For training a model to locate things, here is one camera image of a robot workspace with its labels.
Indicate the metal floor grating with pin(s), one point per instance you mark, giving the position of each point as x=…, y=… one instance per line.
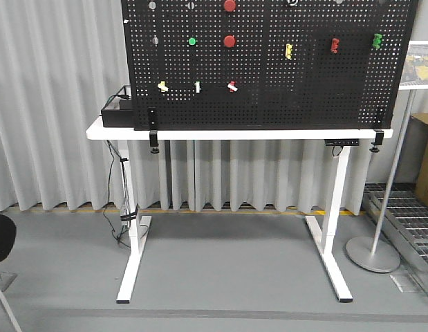
x=406, y=229

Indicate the lower red mushroom button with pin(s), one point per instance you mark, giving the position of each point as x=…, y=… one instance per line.
x=229, y=41

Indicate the cardboard box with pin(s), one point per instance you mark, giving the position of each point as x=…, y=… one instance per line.
x=421, y=190

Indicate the white standing desk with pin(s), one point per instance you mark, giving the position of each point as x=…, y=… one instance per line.
x=323, y=235

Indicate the black box on desk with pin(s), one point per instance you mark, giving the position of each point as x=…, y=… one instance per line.
x=118, y=110

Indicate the grey curtain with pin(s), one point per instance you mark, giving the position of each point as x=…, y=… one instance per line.
x=59, y=63

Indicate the green toggle switch lower row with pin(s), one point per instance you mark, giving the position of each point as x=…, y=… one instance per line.
x=198, y=86

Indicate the right black desk clamp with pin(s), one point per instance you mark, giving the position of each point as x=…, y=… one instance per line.
x=377, y=127

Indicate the left black desk clamp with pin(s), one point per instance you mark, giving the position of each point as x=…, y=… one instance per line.
x=153, y=130

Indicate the red mushroom button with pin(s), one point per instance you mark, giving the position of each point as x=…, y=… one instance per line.
x=229, y=5
x=229, y=41

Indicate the red toggle switch lower row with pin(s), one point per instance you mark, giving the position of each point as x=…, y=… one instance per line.
x=232, y=86

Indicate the black perforated pegboard panel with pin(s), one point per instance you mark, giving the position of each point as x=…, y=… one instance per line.
x=316, y=89

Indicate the green round push button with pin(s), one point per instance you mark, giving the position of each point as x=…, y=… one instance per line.
x=192, y=41

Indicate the black chair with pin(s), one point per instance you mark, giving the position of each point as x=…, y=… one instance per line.
x=8, y=233

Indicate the black desk clamp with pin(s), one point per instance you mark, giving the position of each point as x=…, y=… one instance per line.
x=153, y=130
x=377, y=127

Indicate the desk height control panel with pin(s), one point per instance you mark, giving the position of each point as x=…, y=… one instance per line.
x=342, y=142

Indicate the upper red mushroom button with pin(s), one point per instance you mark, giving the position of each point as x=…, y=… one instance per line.
x=229, y=5

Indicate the grey sign stand with base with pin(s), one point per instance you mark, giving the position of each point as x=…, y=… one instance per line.
x=371, y=253

